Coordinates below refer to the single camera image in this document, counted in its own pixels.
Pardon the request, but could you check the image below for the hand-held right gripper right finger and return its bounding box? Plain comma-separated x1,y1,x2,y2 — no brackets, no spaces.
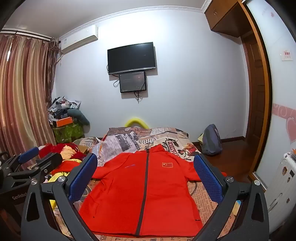
193,153,270,241

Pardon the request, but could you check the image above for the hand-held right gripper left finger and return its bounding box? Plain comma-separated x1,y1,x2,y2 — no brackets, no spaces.
21,152,100,241

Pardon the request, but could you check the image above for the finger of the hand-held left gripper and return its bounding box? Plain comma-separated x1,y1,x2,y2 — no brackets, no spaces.
7,153,64,186
5,146,40,172

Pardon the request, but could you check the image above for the red zip jacket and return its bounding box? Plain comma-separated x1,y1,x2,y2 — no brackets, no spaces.
79,144,228,238

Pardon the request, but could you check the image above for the red plush toy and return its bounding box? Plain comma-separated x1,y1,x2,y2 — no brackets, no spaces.
39,143,89,164

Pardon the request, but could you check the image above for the green patterned bag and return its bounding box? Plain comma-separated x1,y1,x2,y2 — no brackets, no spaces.
53,122,85,143

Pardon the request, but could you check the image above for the grey blue backpack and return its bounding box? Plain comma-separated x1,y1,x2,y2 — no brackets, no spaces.
199,124,223,156

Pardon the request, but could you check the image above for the orange box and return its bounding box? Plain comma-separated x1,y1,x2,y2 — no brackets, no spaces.
56,117,74,127

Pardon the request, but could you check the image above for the newspaper print bed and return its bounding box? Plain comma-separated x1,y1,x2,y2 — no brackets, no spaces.
46,126,243,241

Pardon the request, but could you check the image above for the dark green cushion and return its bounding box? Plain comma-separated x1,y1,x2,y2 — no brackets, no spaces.
68,108,90,127

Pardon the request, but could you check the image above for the pile of clutter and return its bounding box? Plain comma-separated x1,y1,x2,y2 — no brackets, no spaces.
47,96,81,127

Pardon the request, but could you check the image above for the striped brown curtain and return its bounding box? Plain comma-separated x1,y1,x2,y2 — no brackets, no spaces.
0,29,58,160

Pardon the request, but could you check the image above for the white appliance with stickers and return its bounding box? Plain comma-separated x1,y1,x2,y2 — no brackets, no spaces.
264,148,296,237

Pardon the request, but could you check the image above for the yellow foam tube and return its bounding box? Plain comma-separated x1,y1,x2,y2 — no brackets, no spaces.
124,117,151,128

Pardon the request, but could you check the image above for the wooden door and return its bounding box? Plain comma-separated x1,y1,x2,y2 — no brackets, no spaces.
240,30,266,179

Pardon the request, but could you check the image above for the small black monitor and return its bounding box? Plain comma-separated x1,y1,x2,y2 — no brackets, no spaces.
119,71,148,93

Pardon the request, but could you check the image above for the white air conditioner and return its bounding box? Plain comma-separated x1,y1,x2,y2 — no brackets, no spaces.
60,25,99,55

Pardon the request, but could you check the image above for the wooden overhead cabinet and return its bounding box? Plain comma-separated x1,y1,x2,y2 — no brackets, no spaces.
205,0,247,39

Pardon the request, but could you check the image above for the black wall television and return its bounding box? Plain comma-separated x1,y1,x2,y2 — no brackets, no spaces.
107,42,157,75

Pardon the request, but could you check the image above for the small wall sign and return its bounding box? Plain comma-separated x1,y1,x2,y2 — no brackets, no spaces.
279,49,293,61

